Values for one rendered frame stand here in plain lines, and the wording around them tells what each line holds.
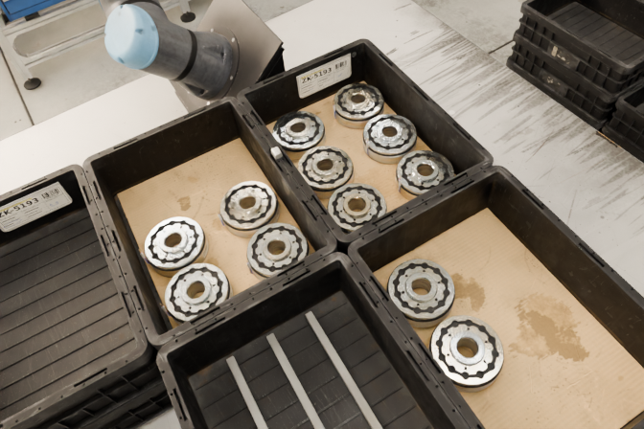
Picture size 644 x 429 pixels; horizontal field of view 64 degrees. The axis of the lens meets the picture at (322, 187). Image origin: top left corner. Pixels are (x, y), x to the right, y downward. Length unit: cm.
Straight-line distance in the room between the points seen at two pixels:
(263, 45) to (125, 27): 27
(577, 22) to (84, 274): 166
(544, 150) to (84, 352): 98
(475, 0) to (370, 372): 236
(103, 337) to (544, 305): 69
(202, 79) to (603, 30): 133
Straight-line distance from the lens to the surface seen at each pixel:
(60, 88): 281
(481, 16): 281
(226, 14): 126
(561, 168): 123
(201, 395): 84
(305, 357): 82
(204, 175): 103
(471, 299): 86
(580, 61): 178
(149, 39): 110
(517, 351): 85
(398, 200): 95
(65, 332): 96
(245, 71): 115
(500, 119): 129
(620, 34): 199
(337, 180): 93
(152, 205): 102
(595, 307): 89
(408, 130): 101
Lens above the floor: 160
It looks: 53 degrees down
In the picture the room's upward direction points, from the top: 7 degrees counter-clockwise
